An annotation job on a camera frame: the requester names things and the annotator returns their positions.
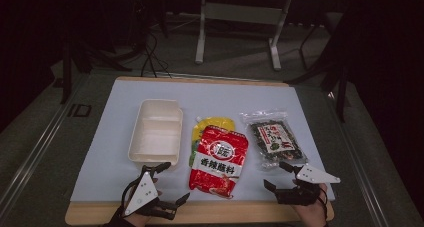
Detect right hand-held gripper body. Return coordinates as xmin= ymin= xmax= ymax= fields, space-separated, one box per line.
xmin=273 ymin=163 xmax=342 ymax=208

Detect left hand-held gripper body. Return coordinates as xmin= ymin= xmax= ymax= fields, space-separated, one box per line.
xmin=119 ymin=165 xmax=178 ymax=221

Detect clear dried seaweed packet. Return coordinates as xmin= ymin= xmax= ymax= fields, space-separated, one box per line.
xmin=238 ymin=110 xmax=309 ymax=171

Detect white plastic container box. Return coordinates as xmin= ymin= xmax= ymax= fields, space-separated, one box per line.
xmin=127 ymin=98 xmax=185 ymax=170

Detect red sauce packet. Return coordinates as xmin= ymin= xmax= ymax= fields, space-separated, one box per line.
xmin=188 ymin=125 xmax=250 ymax=200

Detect yellow green spout pouch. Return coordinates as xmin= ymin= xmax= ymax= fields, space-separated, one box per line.
xmin=188 ymin=115 xmax=237 ymax=168

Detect person's left hand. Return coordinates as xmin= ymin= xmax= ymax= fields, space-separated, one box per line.
xmin=124 ymin=176 xmax=165 ymax=227

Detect person's right hand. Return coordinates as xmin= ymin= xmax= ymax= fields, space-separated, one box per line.
xmin=292 ymin=181 xmax=330 ymax=227

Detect black metal stand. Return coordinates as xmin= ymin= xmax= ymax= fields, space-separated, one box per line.
xmin=59 ymin=36 xmax=133 ymax=105

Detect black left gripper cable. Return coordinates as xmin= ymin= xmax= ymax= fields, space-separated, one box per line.
xmin=119 ymin=179 xmax=135 ymax=218

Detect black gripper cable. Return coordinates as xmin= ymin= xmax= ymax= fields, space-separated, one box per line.
xmin=318 ymin=186 xmax=331 ymax=227
xmin=119 ymin=179 xmax=135 ymax=218

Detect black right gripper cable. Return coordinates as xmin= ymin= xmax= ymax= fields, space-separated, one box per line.
xmin=318 ymin=186 xmax=331 ymax=227

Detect metal floor rail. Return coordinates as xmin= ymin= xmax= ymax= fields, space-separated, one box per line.
xmin=324 ymin=86 xmax=393 ymax=227
xmin=0 ymin=74 xmax=90 ymax=218

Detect black chair frame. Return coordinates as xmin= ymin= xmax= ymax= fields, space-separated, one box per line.
xmin=285 ymin=11 xmax=353 ymax=123

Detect black floor cables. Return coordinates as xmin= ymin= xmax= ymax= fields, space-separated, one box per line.
xmin=139 ymin=28 xmax=174 ymax=79

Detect white metal stand frame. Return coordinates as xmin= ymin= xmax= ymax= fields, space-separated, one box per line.
xmin=194 ymin=0 xmax=295 ymax=72

